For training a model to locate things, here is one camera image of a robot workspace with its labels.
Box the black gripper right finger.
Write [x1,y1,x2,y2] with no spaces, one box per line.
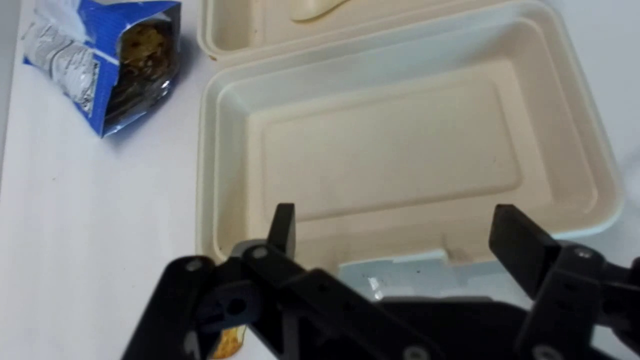
[488,203,640,360]

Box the beige clamshell food pack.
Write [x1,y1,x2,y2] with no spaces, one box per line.
[194,0,625,303]

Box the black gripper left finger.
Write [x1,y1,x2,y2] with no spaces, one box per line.
[122,203,442,360]

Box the blue chip bag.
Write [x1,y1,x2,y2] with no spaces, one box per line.
[20,0,183,140]

